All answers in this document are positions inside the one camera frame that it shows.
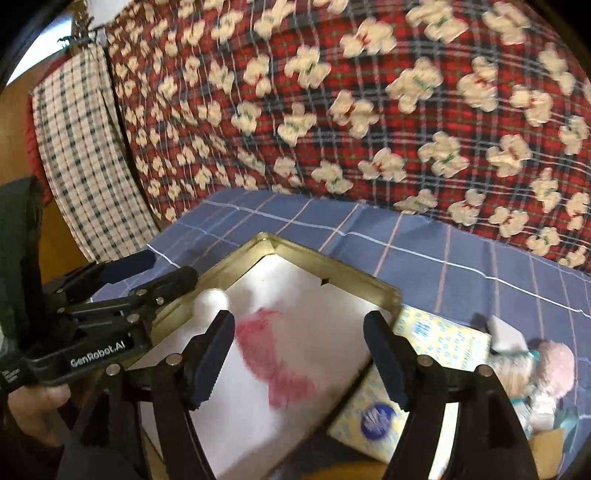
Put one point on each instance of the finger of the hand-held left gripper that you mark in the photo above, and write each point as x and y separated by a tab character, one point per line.
164	288
134	266

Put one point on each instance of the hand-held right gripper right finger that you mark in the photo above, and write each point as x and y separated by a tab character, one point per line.
387	364

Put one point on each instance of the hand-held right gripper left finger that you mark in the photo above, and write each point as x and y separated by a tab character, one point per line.
216	362

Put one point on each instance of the white and pink fluffy toy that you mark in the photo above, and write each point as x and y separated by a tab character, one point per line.
272	355

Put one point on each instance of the gold metal tin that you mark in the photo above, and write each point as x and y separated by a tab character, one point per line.
323	264

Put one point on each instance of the pink plush ball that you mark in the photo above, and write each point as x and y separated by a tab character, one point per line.
554	364

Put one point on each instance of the person's left forearm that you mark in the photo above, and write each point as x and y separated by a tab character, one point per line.
23	461

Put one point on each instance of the person's left hand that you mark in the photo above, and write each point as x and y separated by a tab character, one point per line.
32	408

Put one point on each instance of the yellow patterned tissue pack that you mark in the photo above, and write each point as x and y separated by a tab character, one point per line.
443	341

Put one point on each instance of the blue checked bed sheet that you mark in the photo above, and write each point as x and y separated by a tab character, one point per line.
438	277

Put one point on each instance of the white foam block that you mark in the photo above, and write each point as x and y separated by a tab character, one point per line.
505	339

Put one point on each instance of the white and blue checked cloth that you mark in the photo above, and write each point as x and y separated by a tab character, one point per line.
78	152

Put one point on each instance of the brown cardboard box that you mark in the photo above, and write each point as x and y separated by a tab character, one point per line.
549	454

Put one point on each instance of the dark hanging object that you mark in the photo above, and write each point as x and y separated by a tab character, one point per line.
81	30

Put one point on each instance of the red plaid bear-print blanket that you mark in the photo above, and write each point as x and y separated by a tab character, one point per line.
323	92

